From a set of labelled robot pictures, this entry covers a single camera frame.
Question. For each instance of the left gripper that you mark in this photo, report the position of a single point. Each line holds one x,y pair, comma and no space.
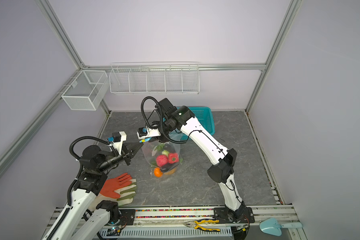
130,147

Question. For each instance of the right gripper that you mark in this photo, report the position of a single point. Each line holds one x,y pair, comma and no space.
161,123

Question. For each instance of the green vegetable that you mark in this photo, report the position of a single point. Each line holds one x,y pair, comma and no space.
159,147

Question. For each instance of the clear zip top bag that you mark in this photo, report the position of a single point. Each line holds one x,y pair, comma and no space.
151,155

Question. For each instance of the small red pepper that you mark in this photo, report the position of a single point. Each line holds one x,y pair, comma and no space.
173,158

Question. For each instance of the teal plastic basket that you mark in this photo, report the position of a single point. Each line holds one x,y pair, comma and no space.
202,120

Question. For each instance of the pink red round fruit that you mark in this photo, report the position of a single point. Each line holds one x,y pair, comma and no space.
161,160

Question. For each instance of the small orange fruit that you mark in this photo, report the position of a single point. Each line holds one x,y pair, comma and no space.
158,173

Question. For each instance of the yellow orange mango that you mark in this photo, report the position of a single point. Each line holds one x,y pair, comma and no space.
170,172

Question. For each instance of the white radish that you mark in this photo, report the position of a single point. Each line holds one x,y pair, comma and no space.
165,153

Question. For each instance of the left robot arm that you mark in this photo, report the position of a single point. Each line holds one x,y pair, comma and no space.
94,165

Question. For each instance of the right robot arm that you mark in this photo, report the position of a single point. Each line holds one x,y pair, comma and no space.
222,159

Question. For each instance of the red white work glove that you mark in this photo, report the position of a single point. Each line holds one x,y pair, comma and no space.
120,189

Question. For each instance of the white mesh box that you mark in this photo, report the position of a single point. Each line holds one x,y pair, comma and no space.
87,90

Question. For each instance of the light blue scoop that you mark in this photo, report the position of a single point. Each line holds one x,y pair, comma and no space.
271,226

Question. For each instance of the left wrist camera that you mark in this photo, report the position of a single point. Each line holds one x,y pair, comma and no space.
116,141

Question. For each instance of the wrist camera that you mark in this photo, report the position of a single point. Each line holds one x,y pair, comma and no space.
145,132
116,141

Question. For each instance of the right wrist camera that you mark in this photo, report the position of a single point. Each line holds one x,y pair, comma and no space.
145,132

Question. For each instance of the white wire shelf basket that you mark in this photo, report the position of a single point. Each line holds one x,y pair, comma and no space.
155,78

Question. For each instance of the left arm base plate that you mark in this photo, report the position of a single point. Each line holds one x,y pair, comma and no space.
123,217

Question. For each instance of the yellow handled pliers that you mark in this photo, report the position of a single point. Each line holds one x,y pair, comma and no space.
202,225

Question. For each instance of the white slotted cable duct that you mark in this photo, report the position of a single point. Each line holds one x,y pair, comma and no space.
162,233

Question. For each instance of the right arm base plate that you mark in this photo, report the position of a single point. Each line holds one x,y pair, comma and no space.
243,215

